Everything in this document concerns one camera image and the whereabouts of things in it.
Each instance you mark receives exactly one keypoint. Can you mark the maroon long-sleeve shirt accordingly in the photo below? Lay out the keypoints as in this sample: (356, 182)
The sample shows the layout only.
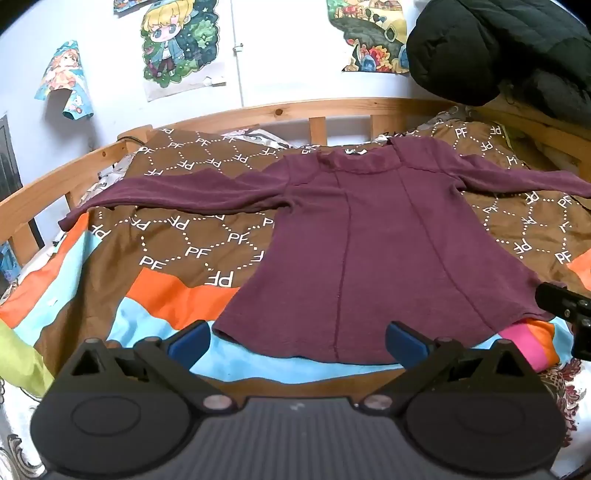
(369, 258)

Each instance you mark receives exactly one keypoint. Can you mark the yellow-green cloth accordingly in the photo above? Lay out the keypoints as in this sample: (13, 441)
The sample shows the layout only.
(21, 360)

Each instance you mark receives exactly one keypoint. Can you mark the cartoon girl wall poster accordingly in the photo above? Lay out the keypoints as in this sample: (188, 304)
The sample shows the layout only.
(182, 46)

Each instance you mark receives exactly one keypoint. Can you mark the small cartoon wall poster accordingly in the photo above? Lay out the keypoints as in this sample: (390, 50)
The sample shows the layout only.
(131, 5)

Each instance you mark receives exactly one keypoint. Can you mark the colourful landscape wall poster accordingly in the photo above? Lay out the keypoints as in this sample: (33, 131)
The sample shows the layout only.
(369, 37)

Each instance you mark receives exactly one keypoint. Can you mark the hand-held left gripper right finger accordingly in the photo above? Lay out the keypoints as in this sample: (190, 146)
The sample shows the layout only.
(406, 344)

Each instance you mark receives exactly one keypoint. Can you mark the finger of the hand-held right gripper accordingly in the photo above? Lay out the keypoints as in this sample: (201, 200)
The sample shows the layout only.
(561, 302)
(582, 341)

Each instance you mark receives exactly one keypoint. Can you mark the brown orange blue printed blanket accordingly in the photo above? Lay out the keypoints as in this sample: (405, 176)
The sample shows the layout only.
(184, 240)

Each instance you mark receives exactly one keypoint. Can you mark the black puffer jacket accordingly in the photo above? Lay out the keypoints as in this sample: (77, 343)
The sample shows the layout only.
(498, 46)

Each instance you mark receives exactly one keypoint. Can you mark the wooden bed frame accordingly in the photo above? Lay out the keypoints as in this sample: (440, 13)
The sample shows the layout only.
(286, 110)

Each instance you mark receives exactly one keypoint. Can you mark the curled cartoon wall poster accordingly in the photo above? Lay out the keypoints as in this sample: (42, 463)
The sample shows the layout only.
(64, 83)

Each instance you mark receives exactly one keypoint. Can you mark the dark framed picture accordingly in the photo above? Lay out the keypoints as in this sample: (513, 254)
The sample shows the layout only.
(9, 175)

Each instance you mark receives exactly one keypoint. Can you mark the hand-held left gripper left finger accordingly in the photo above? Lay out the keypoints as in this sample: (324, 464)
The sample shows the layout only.
(189, 341)

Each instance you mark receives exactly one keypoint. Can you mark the small blue wall poster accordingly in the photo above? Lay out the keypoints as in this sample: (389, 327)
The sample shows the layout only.
(8, 261)

